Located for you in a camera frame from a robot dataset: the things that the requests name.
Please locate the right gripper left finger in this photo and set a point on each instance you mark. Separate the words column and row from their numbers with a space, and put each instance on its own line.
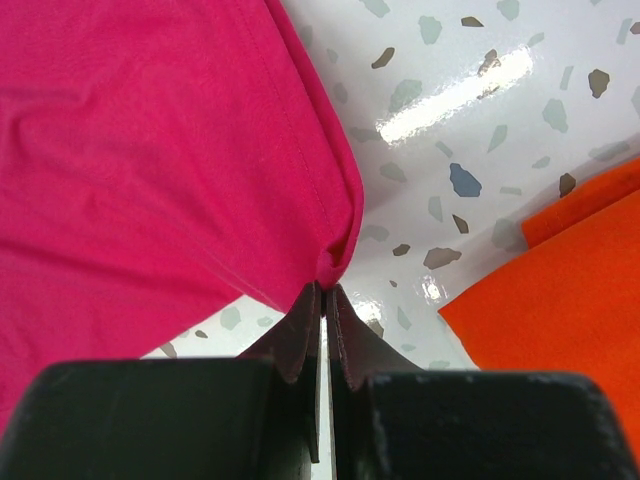
column 292, row 348

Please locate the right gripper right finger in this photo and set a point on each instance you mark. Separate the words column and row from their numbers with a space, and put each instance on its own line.
column 356, row 356

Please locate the magenta t shirt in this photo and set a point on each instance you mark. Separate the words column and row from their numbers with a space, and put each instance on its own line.
column 159, row 159

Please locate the folded orange t shirt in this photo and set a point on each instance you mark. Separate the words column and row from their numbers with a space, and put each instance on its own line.
column 571, row 301

